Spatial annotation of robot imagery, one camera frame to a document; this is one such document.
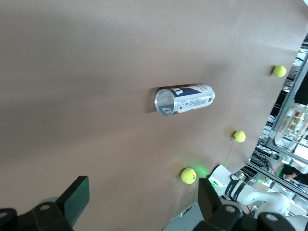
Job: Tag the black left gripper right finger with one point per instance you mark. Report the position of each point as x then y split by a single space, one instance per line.
216 214

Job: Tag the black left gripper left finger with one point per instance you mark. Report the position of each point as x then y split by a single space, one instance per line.
72 202

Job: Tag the white blue tennis ball can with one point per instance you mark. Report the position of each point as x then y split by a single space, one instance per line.
190 98

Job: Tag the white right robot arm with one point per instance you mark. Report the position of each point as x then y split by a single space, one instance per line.
240 190

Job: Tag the yellow tennis ball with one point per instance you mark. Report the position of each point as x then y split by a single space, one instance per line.
279 71
188 176
239 136

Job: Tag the person in dark clothes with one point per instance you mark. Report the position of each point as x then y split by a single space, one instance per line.
300 178

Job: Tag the brown table cover sheet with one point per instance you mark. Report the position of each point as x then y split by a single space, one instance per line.
72 72

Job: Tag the aluminium frame profile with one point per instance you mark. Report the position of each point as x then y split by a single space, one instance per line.
287 106

